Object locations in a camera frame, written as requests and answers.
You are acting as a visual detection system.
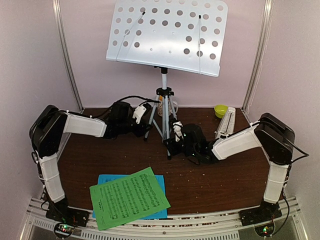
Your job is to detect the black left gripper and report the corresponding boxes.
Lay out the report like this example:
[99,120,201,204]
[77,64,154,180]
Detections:
[118,113,153,138]

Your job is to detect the white perforated music stand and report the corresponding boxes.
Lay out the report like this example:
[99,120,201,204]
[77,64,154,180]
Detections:
[105,0,230,161]

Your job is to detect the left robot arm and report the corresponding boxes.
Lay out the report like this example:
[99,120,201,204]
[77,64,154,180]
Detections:
[29,97,155,222]

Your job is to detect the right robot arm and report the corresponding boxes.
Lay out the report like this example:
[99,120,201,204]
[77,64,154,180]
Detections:
[163,112,309,221]

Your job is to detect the floral ceramic mug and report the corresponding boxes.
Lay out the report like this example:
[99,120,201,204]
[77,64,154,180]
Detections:
[156,95,179,117]

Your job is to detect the white metronome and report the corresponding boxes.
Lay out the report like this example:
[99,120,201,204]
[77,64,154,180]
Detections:
[215,107,236,139]

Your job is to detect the small yellow-green bowl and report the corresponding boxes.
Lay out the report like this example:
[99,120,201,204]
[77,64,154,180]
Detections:
[214,104,228,119]

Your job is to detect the green sheet music page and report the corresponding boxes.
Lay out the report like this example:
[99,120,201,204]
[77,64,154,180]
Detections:
[89,167,171,231]

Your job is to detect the blue sheet music page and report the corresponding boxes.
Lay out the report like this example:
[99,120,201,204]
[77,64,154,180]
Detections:
[97,174,168,220]

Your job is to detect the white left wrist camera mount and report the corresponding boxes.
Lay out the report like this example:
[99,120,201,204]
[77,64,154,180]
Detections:
[132,105,147,124]

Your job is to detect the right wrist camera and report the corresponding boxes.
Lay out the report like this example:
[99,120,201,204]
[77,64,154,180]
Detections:
[172,120,183,142]

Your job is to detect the aluminium front rail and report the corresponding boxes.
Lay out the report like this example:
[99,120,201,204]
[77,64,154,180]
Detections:
[18,197,309,240]

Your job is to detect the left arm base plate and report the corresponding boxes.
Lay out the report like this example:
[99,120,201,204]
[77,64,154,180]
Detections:
[45,207,90,227]

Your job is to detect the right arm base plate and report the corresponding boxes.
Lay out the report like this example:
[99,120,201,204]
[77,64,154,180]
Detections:
[239,206,282,227]

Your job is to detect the right aluminium frame post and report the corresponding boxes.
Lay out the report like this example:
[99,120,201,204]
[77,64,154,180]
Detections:
[241,0,274,116]

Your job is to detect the aluminium frame post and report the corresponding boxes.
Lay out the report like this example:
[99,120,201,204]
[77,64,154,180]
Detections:
[52,0,84,112]
[241,0,274,116]

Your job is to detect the left aluminium frame post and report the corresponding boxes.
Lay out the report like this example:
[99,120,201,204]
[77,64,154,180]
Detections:
[52,0,84,112]

